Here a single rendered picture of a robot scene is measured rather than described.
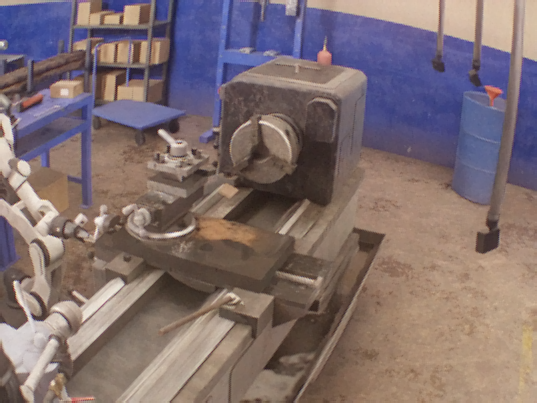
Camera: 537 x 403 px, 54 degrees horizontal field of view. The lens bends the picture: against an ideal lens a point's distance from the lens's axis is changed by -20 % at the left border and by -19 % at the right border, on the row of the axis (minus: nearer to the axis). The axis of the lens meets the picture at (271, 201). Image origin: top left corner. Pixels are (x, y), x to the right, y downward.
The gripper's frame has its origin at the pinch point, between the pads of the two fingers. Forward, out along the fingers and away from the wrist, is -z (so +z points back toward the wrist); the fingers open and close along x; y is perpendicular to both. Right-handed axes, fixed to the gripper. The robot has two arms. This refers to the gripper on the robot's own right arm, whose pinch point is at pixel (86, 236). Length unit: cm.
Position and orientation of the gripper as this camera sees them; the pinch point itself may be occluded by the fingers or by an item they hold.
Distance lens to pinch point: 243.7
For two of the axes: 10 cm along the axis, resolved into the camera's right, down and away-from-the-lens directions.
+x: 2.2, 3.1, 9.2
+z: -9.3, -2.1, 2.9
